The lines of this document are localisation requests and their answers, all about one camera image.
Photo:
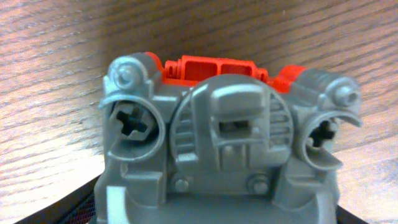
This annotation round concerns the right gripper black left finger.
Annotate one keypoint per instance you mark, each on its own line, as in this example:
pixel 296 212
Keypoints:
pixel 76 207

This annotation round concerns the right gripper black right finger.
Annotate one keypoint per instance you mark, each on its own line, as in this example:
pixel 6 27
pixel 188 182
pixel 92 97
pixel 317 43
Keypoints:
pixel 345 217

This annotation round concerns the red grey toy truck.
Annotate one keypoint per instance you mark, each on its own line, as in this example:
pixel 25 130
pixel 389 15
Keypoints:
pixel 215 140

